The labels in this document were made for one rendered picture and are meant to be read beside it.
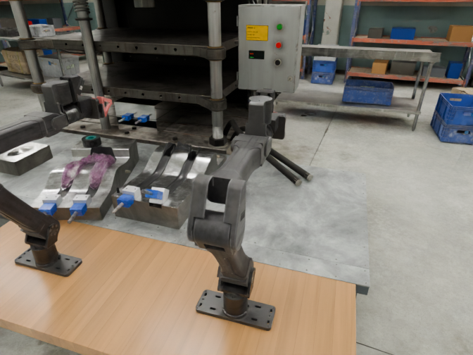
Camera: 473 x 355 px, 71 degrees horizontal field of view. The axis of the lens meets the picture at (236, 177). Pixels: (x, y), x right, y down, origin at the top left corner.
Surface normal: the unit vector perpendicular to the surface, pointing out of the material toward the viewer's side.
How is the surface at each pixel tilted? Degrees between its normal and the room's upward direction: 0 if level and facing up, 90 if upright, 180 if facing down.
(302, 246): 0
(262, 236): 0
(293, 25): 90
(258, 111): 89
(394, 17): 90
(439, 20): 90
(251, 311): 0
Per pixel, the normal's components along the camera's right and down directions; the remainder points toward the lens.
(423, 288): 0.00, -0.87
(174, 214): -0.31, 0.47
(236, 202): -0.26, 0.02
